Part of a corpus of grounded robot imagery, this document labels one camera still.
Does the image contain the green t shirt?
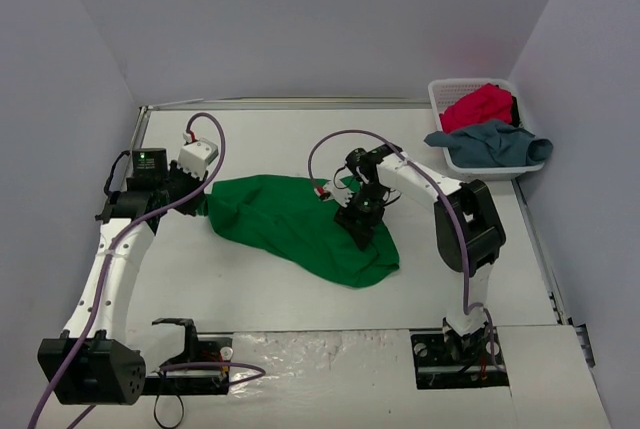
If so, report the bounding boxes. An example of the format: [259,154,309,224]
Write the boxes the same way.
[198,174,400,288]

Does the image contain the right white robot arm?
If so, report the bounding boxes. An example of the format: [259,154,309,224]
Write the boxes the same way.
[322,145,506,362]

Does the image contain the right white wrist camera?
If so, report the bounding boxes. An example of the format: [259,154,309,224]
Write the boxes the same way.
[315,180,355,207]

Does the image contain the grey-blue t shirt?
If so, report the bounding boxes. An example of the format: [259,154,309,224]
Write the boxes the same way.
[424,119,554,169]

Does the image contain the pink-red t shirt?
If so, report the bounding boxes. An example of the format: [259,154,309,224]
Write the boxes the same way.
[440,83,513,133]

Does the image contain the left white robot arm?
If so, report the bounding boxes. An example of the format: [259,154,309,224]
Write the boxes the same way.
[37,140,224,406]

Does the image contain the white perforated plastic basket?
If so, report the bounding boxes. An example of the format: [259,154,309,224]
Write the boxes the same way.
[428,78,544,180]

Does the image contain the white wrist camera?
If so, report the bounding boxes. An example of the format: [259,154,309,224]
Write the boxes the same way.
[315,180,355,207]
[177,139,219,181]

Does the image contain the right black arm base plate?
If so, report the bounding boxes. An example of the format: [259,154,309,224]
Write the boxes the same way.
[410,329,509,390]

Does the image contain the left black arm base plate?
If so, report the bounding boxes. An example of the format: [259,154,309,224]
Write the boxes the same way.
[142,334,234,396]

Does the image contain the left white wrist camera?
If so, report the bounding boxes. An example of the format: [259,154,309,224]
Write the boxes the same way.
[177,139,219,181]

